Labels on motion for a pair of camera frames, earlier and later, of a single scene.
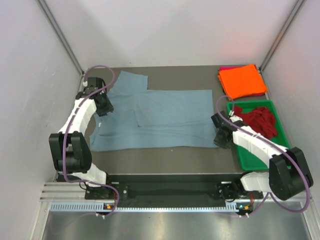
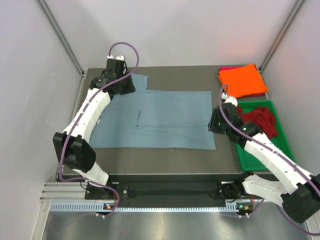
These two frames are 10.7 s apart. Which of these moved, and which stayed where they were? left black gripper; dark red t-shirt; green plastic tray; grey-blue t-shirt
Moved: left black gripper
Stayed: dark red t-shirt; green plastic tray; grey-blue t-shirt
